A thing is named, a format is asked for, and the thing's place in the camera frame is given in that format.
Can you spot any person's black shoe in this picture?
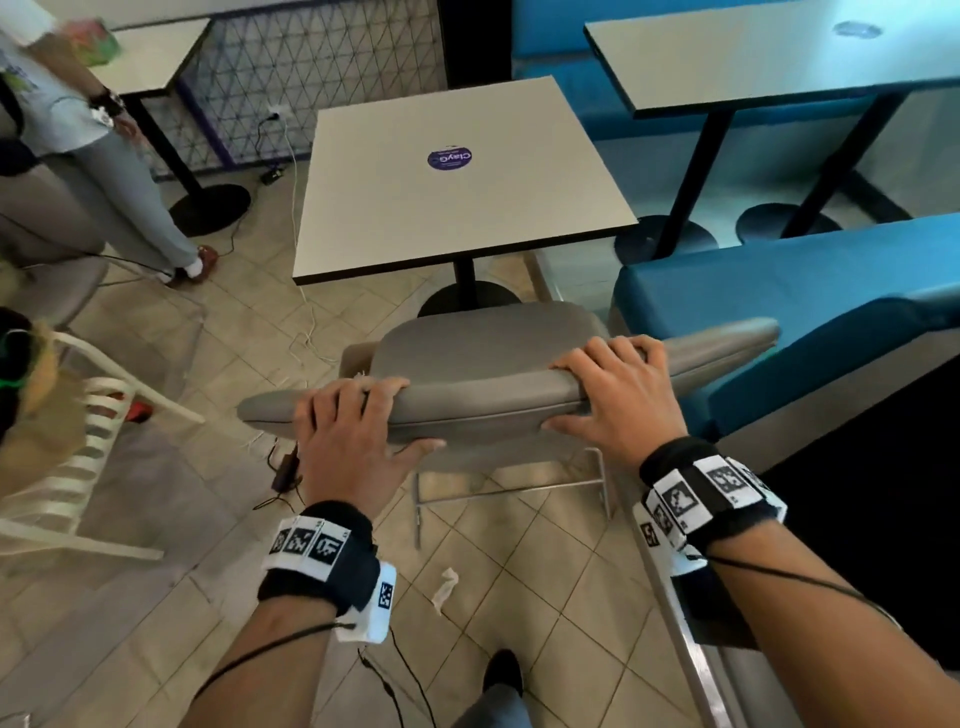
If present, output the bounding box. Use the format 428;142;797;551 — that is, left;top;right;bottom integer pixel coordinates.
483;648;525;697

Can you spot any white square table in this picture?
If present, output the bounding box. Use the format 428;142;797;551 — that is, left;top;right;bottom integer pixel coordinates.
291;75;639;318

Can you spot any crumpled white paper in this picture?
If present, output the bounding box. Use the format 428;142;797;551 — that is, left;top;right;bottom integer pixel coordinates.
430;567;460;616

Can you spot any person's right hand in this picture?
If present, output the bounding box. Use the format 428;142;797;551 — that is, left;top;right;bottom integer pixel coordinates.
543;335;689;471

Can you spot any person's grey trouser leg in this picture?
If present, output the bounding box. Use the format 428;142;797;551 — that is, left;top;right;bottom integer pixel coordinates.
450;682;535;728

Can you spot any white table with black base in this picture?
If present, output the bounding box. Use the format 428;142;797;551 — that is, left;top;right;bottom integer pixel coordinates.
86;16;252;238

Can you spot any colourful packet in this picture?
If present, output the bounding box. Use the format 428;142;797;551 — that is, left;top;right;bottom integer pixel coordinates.
63;16;123;70

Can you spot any grey padded chair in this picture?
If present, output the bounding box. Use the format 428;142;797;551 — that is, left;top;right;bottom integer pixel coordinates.
236;302;782;550

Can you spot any person's left hand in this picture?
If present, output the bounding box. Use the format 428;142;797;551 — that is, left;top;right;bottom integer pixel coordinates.
292;376;448;520

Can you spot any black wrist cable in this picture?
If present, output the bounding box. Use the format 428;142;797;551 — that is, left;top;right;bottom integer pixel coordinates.
705;553;905;631
191;621;358;702

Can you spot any purple lattice partition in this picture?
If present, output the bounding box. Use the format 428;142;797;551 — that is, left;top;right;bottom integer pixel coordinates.
174;13;449;181

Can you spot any white cable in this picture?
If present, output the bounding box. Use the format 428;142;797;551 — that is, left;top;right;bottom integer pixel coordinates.
285;116;342;369

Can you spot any black marker wristband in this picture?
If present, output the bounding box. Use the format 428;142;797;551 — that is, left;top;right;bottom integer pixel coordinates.
632;436;789;575
258;500;399;646

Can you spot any white slatted chair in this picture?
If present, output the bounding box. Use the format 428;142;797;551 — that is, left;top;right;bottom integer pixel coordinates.
0;330;207;562

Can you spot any person's right forearm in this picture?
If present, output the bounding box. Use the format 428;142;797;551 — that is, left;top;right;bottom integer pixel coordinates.
701;517;960;728

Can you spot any person's left forearm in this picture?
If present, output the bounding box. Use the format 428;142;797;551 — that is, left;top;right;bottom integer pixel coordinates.
177;596;363;728

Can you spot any long white table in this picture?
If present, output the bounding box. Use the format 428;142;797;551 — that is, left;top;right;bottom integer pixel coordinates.
583;0;960;262

